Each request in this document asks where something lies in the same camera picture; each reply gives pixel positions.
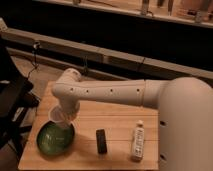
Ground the white ceramic cup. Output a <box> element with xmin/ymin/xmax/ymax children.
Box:
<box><xmin>48</xmin><ymin>106</ymin><xmax>75</xmax><ymax>129</ymax></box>

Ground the white tube bottle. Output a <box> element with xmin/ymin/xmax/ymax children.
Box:
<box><xmin>131</xmin><ymin>120</ymin><xmax>145</xmax><ymax>162</ymax></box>

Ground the black chair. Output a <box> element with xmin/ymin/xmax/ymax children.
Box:
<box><xmin>0</xmin><ymin>38</ymin><xmax>39</xmax><ymax>153</ymax></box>

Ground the black cable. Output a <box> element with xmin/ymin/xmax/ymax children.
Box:
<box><xmin>26</xmin><ymin>40</ymin><xmax>42</xmax><ymax>81</ymax></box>

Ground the green ceramic bowl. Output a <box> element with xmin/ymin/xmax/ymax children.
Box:
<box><xmin>36</xmin><ymin>121</ymin><xmax>75</xmax><ymax>156</ymax></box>

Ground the black rectangular block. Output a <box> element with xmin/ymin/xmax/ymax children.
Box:
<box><xmin>96</xmin><ymin>129</ymin><xmax>107</xmax><ymax>154</ymax></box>

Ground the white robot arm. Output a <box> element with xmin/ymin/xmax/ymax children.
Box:
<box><xmin>52</xmin><ymin>68</ymin><xmax>213</xmax><ymax>171</ymax></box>

